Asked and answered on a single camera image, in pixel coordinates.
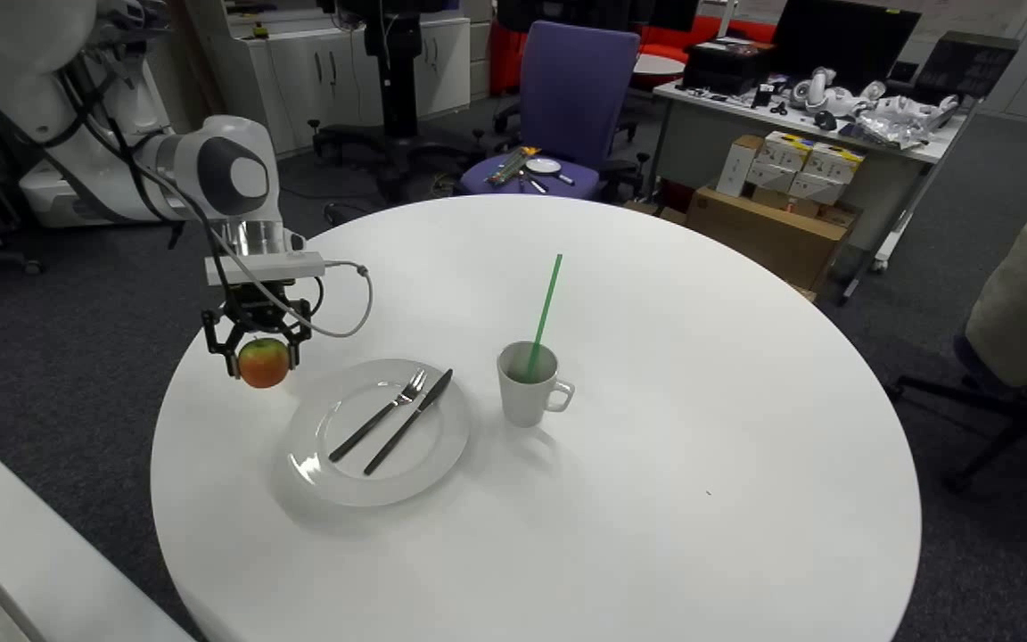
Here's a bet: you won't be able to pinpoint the green striped packet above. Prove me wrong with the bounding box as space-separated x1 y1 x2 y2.
489 146 537 189

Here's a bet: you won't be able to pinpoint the white ceramic mug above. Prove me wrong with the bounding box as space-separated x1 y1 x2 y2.
497 339 579 433

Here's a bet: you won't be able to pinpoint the grey white office desk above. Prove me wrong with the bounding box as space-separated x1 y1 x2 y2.
649 79 971 289

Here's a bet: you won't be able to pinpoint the white robot stand top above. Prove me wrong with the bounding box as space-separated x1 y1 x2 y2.
0 454 197 642

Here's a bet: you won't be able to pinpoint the white storage cabinet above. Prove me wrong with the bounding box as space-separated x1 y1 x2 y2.
222 11 475 157

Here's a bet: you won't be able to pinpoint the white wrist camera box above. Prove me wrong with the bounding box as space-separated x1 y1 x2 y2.
204 245 333 289

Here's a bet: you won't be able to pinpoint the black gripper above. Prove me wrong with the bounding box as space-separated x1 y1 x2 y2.
204 283 318 383

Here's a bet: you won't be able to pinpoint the small black computer monitor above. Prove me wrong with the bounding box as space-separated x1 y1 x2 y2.
909 33 1023 108

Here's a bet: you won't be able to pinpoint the brown cardboard box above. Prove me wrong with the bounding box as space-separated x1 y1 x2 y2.
684 186 856 297

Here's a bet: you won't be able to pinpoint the green drinking straw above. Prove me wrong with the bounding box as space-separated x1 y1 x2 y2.
525 251 567 383

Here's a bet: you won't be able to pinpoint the grey gripper cable loop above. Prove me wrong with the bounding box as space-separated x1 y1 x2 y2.
293 256 379 341

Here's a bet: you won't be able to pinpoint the black handled table knife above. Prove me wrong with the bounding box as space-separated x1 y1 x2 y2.
360 363 455 477

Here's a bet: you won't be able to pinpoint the white carton boxes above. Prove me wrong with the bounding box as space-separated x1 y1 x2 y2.
713 127 865 208

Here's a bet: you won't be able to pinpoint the white plastic bag clutter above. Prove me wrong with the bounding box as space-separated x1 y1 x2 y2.
760 68 971 155

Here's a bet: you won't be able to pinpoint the white round dinner plate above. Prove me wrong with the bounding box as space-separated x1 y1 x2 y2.
281 358 475 515

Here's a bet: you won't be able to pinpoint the large black computer monitor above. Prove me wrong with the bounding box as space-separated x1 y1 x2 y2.
775 0 923 93

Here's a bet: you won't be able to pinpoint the red green apple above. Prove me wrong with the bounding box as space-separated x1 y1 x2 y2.
234 334 296 392

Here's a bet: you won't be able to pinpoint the purple office chair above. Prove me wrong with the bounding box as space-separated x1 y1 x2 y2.
455 17 640 202

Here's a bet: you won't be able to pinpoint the black jacket-draped office chair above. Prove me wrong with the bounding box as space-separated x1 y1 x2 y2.
892 334 1027 493

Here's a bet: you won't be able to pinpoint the black handled silver fork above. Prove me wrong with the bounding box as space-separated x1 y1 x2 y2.
324 372 435 468

